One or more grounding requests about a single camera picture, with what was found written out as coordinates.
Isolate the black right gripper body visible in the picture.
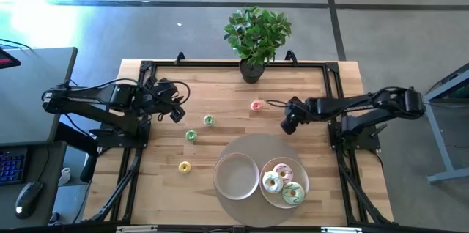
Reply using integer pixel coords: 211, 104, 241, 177
279, 96, 313, 136

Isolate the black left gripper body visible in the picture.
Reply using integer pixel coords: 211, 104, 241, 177
144, 76, 186, 114

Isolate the large pink frosted donut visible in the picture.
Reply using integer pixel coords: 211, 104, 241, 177
273, 163, 295, 185

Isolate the large white frosted donut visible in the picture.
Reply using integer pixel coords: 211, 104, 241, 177
262, 171, 284, 194

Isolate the large green frosted donut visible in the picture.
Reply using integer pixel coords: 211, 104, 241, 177
281, 182, 306, 206

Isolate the round grey placemat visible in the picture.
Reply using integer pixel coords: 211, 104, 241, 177
214, 133, 307, 229

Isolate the black plant pot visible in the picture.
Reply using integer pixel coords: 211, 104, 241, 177
239, 59, 265, 84

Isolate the round beige deep plate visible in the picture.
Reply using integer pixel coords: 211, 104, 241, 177
213, 152, 260, 201

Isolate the green leafy plant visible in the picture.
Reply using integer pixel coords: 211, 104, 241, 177
223, 5, 293, 67

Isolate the round beige flat plate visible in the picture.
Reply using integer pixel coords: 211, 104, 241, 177
259, 156, 310, 210

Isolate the black desk support beam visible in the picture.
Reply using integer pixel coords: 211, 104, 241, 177
54, 122, 100, 183

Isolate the white small bottle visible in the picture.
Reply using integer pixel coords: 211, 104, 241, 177
58, 167, 73, 186

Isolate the dark monitor corner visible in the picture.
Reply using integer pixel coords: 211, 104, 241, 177
0, 48, 21, 70

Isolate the black keyboard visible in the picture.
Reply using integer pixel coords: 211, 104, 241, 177
0, 147, 29, 185

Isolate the black computer mouse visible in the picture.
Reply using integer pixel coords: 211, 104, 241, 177
14, 180, 44, 220

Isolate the black metal table frame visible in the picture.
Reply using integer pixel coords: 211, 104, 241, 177
87, 59, 395, 226

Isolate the silver metal bracket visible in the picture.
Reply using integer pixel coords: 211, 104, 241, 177
321, 226, 363, 233
116, 225, 158, 233

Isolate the grey metal table frame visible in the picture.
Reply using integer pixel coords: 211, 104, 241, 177
423, 63, 469, 185

